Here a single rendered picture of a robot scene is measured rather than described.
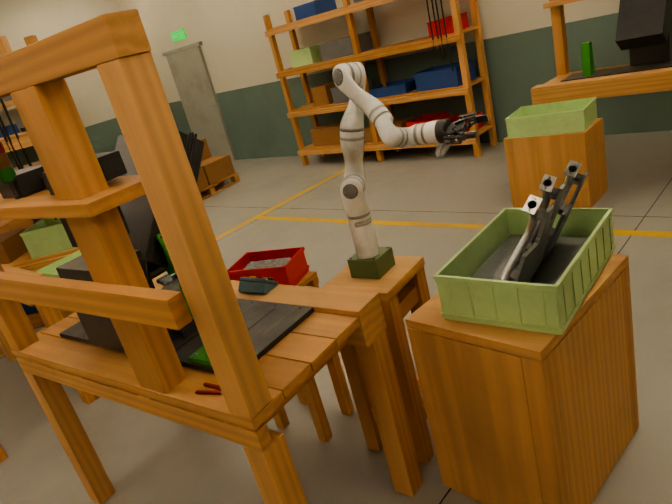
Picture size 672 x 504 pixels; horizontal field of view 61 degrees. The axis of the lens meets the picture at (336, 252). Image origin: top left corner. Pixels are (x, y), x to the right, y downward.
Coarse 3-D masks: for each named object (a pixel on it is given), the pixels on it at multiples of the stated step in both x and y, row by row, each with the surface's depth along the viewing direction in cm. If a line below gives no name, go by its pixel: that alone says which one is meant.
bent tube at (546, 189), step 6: (546, 174) 184; (546, 180) 185; (552, 180) 183; (540, 186) 184; (546, 186) 189; (552, 186) 182; (546, 192) 187; (546, 198) 191; (540, 204) 194; (546, 204) 193; (540, 222) 194; (534, 234) 192; (534, 240) 193
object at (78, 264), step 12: (72, 264) 210; (84, 264) 206; (60, 276) 212; (72, 276) 207; (84, 276) 201; (84, 324) 219; (96, 324) 213; (108, 324) 207; (96, 336) 218; (108, 336) 212; (120, 348) 210
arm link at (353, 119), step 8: (352, 64) 202; (360, 64) 204; (360, 72) 202; (360, 80) 203; (352, 104) 209; (352, 112) 208; (360, 112) 208; (344, 120) 210; (352, 120) 208; (360, 120) 209; (344, 128) 210; (352, 128) 209; (360, 128) 210
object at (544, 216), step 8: (552, 208) 172; (536, 216) 174; (544, 216) 172; (544, 224) 173; (544, 232) 177; (536, 240) 177; (536, 248) 178; (528, 256) 174; (536, 256) 182; (520, 264) 173; (528, 264) 178; (520, 272) 174; (528, 272) 183; (520, 280) 179; (528, 280) 188
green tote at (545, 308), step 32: (512, 224) 233; (576, 224) 217; (608, 224) 204; (480, 256) 216; (576, 256) 179; (608, 256) 205; (448, 288) 190; (480, 288) 182; (512, 288) 175; (544, 288) 168; (576, 288) 180; (480, 320) 187; (512, 320) 180; (544, 320) 173
